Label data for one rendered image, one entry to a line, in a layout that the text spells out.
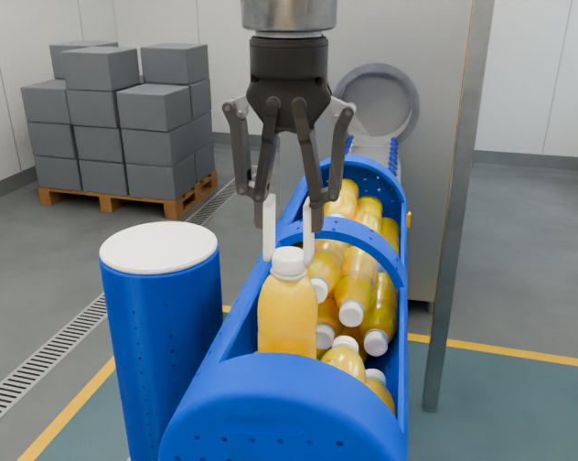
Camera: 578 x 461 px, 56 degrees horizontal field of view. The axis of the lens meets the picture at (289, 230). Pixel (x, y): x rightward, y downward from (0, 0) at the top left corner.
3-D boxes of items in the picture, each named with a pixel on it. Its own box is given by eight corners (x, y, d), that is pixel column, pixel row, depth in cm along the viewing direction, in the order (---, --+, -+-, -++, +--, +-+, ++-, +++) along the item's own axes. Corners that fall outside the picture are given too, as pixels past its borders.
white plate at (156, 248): (232, 256, 126) (232, 261, 127) (198, 214, 149) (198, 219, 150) (108, 280, 116) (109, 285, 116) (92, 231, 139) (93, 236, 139)
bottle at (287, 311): (283, 426, 64) (286, 287, 57) (246, 396, 69) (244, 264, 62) (326, 400, 69) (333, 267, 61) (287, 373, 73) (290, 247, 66)
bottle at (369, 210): (347, 208, 133) (339, 240, 117) (369, 188, 130) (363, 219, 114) (369, 227, 134) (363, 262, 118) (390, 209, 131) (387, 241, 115)
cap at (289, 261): (287, 279, 59) (287, 264, 58) (263, 266, 62) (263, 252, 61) (313, 268, 61) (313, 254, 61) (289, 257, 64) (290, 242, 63)
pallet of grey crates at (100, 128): (217, 186, 483) (208, 43, 434) (176, 219, 412) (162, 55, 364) (97, 174, 512) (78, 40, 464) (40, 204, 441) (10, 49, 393)
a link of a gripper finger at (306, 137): (295, 94, 56) (309, 91, 55) (315, 197, 60) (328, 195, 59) (288, 101, 52) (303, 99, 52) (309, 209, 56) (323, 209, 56)
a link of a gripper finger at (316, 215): (313, 183, 58) (340, 185, 57) (313, 227, 60) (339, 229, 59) (310, 187, 57) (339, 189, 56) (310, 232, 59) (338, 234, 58)
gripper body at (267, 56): (337, 30, 54) (335, 123, 58) (254, 29, 56) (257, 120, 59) (328, 37, 47) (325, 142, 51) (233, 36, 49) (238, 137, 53)
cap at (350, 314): (367, 316, 90) (367, 323, 89) (346, 324, 92) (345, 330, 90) (357, 297, 89) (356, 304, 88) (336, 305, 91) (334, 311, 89)
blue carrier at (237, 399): (410, 256, 141) (403, 148, 130) (414, 594, 63) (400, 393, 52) (301, 260, 148) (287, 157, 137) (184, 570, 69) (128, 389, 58)
